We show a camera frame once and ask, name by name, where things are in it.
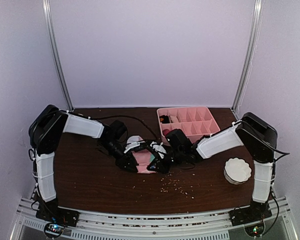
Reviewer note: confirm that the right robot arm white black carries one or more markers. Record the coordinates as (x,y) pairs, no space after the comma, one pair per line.
(252,133)

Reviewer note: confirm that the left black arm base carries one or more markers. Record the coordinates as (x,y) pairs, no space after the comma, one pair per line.
(64,217)

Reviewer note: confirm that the black item in tray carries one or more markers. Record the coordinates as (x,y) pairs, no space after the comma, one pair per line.
(164,119)

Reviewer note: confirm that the left aluminium frame post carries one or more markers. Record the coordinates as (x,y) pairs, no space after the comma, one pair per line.
(55,53)

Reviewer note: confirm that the aluminium frame post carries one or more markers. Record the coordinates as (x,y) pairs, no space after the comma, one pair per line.
(251,47)
(55,53)

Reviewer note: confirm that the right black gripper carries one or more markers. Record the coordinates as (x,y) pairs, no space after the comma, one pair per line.
(161,167)

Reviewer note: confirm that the pink patterned sock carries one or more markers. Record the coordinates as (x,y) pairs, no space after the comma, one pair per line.
(143,157)

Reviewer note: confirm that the circuit board with leds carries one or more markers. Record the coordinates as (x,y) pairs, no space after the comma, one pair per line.
(255,230)
(53,230)

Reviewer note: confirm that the pink divided organizer tray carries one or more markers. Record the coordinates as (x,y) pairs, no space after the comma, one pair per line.
(195,122)

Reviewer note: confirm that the maroon rolled sock in tray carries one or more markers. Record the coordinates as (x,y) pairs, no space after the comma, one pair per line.
(165,132)

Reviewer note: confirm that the aluminium front rail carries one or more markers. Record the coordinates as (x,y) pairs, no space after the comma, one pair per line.
(94,225)

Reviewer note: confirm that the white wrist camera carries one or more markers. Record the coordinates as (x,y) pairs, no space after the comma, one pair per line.
(158,148)
(131,145)

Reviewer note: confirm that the striped beige maroon sock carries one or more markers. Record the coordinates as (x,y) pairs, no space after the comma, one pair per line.
(174,119)

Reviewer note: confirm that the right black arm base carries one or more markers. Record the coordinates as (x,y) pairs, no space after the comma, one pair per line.
(247,215)

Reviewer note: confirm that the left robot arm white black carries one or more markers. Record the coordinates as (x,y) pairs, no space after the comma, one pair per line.
(45,134)

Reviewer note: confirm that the right circuit board with leds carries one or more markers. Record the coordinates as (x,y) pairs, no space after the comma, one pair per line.
(255,230)

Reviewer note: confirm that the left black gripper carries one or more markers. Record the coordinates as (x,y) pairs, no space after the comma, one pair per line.
(126,159)

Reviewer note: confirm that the left circuit board with leds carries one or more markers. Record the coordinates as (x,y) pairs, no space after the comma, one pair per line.
(53,230)

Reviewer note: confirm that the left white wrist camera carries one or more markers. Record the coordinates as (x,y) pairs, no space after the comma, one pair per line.
(131,145)

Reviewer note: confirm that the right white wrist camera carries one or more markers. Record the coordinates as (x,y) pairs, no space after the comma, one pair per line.
(158,148)

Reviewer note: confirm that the right aluminium frame post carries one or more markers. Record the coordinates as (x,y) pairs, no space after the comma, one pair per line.
(251,47)

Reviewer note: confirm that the white scalloped bowl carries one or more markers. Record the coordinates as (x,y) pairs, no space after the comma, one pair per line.
(237,171)

